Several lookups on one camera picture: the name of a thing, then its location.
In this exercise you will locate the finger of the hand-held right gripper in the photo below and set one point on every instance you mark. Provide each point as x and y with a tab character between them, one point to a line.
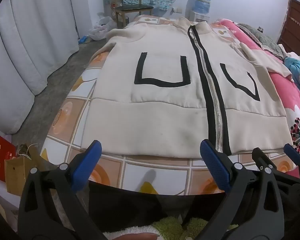
262	158
291	151

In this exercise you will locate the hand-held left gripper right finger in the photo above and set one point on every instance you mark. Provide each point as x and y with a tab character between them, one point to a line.
215	166

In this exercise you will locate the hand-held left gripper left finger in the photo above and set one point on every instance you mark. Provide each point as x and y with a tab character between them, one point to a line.
87	166

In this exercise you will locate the beige zip jacket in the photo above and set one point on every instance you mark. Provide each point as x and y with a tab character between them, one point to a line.
165	120

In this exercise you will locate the tile patterned bed sheet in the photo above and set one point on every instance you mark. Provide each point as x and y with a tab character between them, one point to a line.
130	171

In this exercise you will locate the pink floral blanket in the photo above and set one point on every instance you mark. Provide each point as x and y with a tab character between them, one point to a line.
285	100

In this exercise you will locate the brown paper bag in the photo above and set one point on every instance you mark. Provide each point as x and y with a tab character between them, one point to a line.
15	173

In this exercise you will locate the person's green fluffy garment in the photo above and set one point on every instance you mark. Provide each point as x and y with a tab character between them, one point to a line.
170	226

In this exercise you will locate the blue floral cloth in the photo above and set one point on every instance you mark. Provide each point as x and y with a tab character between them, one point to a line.
298	72

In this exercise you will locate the red paper bag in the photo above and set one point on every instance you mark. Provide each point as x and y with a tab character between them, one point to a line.
3	155

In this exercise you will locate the white cloth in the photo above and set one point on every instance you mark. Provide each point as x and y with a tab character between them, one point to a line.
282	48

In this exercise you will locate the green lace-edged pillow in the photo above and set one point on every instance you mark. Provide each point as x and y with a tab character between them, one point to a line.
262	38

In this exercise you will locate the white curtain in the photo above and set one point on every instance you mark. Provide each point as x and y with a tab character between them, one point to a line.
27	55

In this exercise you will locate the small dark object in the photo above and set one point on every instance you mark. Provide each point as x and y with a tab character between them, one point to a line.
260	28

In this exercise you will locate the blue plastic bag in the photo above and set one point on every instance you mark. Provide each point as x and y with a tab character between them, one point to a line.
84	39

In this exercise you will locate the white plastic bag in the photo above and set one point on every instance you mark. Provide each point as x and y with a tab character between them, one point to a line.
101	28

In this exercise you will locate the white water dispenser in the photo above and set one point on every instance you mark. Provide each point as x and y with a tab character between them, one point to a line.
200	18

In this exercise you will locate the wooden chair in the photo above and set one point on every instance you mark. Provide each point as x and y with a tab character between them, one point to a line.
133	7

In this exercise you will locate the large blue water jug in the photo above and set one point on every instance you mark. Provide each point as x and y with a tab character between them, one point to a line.
203	1

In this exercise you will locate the hanging paper ornament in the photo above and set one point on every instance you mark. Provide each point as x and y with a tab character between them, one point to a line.
114	2

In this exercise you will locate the white wall socket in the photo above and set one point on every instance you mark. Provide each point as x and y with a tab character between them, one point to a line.
177	10

